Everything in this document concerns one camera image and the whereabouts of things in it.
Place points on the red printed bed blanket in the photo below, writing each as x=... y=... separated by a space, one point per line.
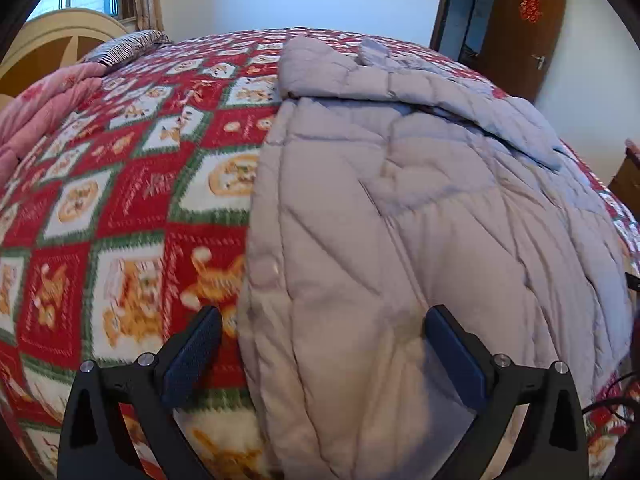
x=125 y=185

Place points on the cream wooden headboard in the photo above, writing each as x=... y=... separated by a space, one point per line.
x=55 y=40

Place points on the lilac quilted puffer jacket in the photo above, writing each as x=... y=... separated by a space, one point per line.
x=400 y=235

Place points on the brown wooden door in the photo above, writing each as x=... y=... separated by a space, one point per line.
x=520 y=50

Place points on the dark wooden door frame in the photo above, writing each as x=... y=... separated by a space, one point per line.
x=440 y=10

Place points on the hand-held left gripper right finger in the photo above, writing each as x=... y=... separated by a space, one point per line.
x=452 y=355

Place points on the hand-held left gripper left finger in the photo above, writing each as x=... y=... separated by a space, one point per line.
x=192 y=355

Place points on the striped pillow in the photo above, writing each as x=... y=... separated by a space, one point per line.
x=127 y=47

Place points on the red paper door decoration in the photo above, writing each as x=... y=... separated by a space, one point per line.
x=530 y=8

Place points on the folded pink quilt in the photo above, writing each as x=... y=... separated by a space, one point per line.
x=35 y=110

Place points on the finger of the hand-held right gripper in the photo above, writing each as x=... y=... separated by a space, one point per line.
x=634 y=281

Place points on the brown wooden cabinet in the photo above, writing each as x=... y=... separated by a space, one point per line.
x=627 y=180

